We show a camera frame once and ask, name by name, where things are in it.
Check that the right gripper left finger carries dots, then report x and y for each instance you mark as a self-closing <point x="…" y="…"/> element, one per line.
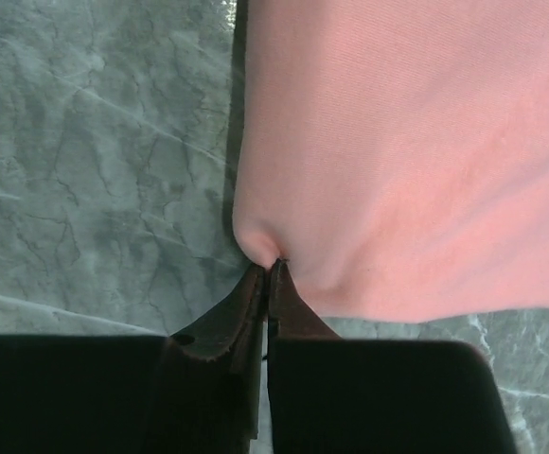
<point x="196" y="391"/>

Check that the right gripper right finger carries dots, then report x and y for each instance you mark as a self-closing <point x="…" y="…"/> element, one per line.
<point x="329" y="394"/>

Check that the pink t shirt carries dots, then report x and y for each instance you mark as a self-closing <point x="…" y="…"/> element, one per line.
<point x="396" y="154"/>

